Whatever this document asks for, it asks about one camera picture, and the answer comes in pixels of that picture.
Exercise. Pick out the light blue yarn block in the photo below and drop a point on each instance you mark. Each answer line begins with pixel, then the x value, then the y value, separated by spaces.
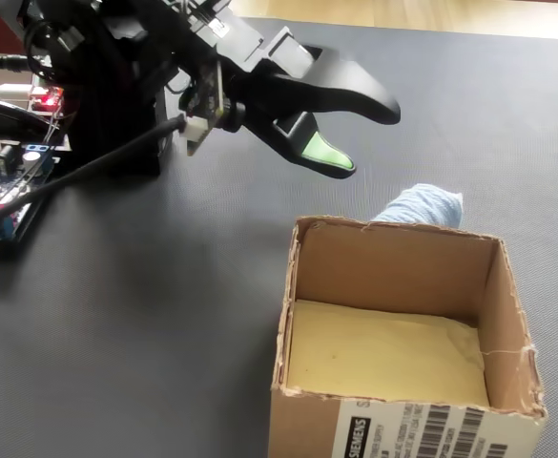
pixel 421 205

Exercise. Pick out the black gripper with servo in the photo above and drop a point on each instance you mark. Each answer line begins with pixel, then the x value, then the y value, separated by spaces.
pixel 245 47

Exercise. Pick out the black textured rubber mat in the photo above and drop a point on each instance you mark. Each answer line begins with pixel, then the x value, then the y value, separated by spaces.
pixel 164 310

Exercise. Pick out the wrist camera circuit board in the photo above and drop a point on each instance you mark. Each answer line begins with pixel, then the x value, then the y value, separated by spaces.
pixel 207 95

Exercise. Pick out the small board with red LED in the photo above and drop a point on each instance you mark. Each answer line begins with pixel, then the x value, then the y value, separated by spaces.
pixel 45 97

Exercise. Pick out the circuit board with blue parts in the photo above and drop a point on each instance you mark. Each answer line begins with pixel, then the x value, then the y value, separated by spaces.
pixel 16 164

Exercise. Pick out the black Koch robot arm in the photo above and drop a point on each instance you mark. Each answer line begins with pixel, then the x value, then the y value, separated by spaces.
pixel 116 95

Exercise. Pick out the open cardboard box with label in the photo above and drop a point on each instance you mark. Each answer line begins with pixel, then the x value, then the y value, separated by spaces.
pixel 402 267

